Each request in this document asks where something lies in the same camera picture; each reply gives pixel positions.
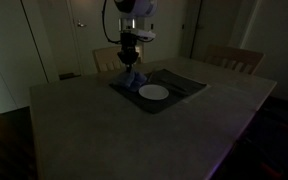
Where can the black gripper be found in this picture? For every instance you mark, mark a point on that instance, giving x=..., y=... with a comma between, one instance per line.
x=129, y=50

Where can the blue towel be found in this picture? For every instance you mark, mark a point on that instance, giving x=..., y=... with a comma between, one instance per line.
x=134, y=82

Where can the white round plate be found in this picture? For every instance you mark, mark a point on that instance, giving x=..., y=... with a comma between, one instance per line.
x=153, y=92

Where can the metal fork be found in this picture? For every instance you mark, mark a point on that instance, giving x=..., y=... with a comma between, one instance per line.
x=151, y=76

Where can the dark grey placemat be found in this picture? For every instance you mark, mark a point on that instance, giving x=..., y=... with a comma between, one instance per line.
x=157, y=106

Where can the white room door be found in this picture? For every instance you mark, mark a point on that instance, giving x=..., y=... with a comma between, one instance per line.
x=90, y=43

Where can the metal spoon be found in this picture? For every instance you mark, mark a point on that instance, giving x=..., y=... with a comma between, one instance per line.
x=180, y=88

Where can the small brown floor object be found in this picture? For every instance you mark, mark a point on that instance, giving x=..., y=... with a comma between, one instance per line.
x=70, y=76

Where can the white closet door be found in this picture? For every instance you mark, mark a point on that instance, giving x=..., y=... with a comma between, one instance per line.
x=4, y=50

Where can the wrist camera with pale mount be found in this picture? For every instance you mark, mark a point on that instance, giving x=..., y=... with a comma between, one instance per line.
x=146, y=34

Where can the small dark wall switch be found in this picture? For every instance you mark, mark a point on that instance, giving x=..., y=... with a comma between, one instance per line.
x=183, y=26
x=152, y=26

